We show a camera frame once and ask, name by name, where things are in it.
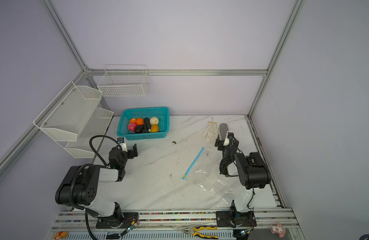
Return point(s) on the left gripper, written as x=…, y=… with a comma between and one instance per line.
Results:
x=129, y=153

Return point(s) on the yellow orange toy fruit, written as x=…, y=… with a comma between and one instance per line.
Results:
x=154, y=128

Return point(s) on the clear zip bag blue zipper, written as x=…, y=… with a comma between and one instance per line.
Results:
x=203, y=173

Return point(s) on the cream toy pear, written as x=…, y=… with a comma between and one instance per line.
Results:
x=154, y=121

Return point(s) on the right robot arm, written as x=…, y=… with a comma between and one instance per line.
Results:
x=252, y=171

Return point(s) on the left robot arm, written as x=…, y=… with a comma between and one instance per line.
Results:
x=79, y=188

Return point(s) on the grey oval stone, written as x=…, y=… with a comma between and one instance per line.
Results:
x=223, y=130

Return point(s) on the white work glove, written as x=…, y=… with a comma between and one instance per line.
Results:
x=210, y=133

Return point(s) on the black toy avocado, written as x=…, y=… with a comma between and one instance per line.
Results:
x=139, y=129

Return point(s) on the pink toy fruit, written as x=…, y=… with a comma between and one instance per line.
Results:
x=132, y=126

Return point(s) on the black toy eggplant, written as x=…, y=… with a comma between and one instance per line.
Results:
x=147, y=124

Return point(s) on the white mesh shelf lower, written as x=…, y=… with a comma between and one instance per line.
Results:
x=97, y=125

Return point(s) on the white mesh shelf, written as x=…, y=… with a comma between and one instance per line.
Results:
x=97, y=125
x=64, y=119

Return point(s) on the teal plastic basket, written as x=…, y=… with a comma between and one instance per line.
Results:
x=162, y=113

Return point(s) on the white mesh shelf upper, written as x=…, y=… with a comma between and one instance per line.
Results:
x=64, y=119

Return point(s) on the pink toy figure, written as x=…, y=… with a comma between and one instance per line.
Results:
x=278, y=229

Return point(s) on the yellow toy figure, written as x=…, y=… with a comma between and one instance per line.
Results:
x=60, y=235

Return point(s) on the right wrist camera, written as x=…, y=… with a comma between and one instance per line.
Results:
x=226, y=141

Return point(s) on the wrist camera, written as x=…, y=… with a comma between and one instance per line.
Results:
x=226, y=141
x=122, y=144

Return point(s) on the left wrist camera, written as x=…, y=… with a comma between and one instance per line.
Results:
x=122, y=144

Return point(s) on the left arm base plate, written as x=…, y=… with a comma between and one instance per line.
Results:
x=113, y=223

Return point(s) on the white wire basket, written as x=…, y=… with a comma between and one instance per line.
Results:
x=124, y=81

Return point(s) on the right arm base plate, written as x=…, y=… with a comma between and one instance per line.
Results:
x=235, y=220

